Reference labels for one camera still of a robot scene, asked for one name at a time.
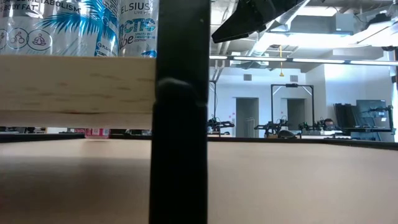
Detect white blue energy drink can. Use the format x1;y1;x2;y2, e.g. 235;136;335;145
118;0;159;59
0;0;121;58

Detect light wooden shelf board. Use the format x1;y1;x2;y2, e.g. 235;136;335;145
0;55;156;130

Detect yellow hanging pendant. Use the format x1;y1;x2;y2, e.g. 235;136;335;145
279;45;285;78

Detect long ceiling light strip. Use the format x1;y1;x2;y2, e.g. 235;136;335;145
208;55;398;67

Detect thin black stand pole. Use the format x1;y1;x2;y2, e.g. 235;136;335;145
210;80;218;121

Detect grey doorway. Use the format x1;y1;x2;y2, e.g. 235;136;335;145
286;98;306;131
235;97;260;138

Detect person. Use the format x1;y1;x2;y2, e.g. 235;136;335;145
322;118;336;132

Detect black leaning panels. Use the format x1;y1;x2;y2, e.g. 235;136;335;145
334;103;358;128

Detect dark monitor screen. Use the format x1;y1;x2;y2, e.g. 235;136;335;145
356;99;388;128

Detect black background table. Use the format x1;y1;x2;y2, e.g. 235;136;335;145
341;126;394;142

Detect red cola can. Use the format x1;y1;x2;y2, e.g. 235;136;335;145
85;128;111;139

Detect silver ceiling air duct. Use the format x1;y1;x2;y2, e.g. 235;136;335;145
248;0;312;58

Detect white rectangular ceiling duct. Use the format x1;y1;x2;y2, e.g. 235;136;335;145
267;12;398;60

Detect black gantry frame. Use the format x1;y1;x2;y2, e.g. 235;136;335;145
270;83;315;138

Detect black metal table frame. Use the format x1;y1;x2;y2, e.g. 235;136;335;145
0;133;398;152

